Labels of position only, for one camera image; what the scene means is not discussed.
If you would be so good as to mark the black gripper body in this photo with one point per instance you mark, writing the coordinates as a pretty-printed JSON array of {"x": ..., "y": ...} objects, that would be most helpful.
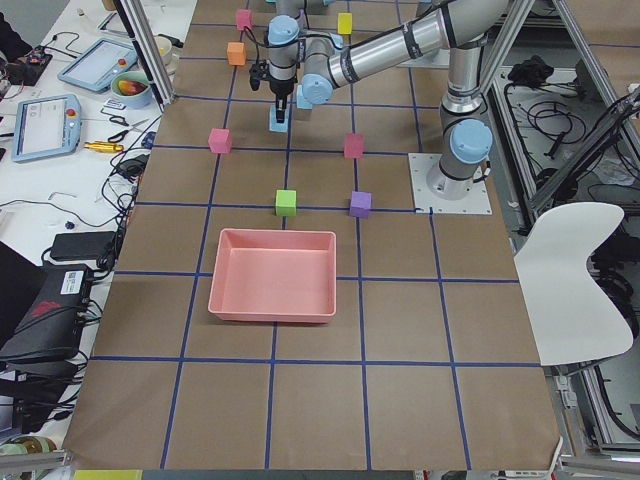
[{"x": 280, "y": 88}]

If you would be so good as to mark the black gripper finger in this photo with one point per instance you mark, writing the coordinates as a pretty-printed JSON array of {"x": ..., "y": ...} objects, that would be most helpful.
[{"x": 281, "y": 108}]

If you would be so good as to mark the light blue block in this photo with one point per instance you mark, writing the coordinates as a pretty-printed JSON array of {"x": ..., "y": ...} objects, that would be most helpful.
[{"x": 274, "y": 124}]

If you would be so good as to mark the orange block far right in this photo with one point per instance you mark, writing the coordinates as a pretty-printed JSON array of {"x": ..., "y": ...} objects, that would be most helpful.
[{"x": 236, "y": 53}]

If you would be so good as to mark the pink block far left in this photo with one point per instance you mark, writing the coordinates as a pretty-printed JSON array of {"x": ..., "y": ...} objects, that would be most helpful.
[{"x": 220, "y": 141}]

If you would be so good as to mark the pink block far right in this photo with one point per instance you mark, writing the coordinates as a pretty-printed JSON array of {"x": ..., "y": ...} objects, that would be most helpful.
[{"x": 244, "y": 19}]

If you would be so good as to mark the dark pink block near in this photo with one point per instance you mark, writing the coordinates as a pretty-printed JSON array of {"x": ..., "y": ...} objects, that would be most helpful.
[{"x": 353, "y": 146}]

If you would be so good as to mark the yellow block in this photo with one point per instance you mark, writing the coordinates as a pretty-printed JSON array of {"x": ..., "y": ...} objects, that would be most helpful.
[{"x": 344, "y": 23}]

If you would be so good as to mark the green block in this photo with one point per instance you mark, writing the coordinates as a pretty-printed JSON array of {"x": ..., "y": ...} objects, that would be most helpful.
[{"x": 286, "y": 203}]

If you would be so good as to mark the beige bowl with lemon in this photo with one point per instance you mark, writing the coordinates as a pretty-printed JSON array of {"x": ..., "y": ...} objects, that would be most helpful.
[{"x": 165, "y": 49}]

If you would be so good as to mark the purple block left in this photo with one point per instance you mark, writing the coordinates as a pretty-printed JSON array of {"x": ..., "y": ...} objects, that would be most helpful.
[{"x": 360, "y": 204}]

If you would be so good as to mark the blue bowl with fruit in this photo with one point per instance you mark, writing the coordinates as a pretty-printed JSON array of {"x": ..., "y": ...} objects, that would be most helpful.
[{"x": 132, "y": 89}]

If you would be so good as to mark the pink plastic bin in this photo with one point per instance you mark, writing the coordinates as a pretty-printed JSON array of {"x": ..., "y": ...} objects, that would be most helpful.
[{"x": 265, "y": 275}]

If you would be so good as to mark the brass cylinder tool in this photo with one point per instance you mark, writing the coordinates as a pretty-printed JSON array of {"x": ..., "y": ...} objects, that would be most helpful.
[{"x": 104, "y": 147}]

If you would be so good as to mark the blue teach pendant far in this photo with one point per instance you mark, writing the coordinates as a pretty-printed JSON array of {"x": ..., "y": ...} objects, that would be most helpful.
[{"x": 95, "y": 69}]

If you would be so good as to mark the blue teach pendant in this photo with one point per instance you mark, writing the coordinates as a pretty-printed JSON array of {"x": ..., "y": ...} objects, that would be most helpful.
[
  {"x": 47, "y": 127},
  {"x": 95, "y": 69}
]

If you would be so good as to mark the blue teach pendant near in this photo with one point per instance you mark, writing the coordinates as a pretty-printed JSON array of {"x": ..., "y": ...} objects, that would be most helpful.
[{"x": 47, "y": 127}]

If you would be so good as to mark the black power adapter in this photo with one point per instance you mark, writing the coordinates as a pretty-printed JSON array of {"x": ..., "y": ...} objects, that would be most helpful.
[{"x": 81, "y": 246}]

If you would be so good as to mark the black computer box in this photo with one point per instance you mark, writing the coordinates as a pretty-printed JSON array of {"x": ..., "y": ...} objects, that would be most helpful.
[{"x": 51, "y": 328}]

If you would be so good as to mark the white chair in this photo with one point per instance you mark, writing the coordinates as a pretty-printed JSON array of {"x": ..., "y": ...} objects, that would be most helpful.
[{"x": 572, "y": 318}]

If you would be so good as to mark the aluminium frame post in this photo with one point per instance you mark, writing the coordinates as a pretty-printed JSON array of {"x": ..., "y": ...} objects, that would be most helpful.
[{"x": 139, "y": 31}]

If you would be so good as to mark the black handled scissors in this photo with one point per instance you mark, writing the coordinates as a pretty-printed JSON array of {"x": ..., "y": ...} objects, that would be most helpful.
[{"x": 120, "y": 136}]

